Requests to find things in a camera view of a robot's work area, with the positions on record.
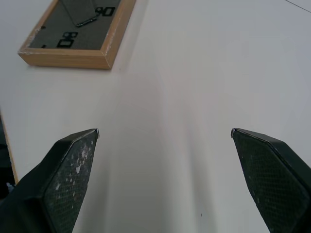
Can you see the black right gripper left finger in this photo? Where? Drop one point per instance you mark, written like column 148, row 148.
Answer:
column 60, row 179

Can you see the wooden framed square clock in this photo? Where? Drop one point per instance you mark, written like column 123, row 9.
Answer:
column 73, row 36

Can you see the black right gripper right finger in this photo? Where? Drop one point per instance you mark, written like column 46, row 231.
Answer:
column 269, row 177

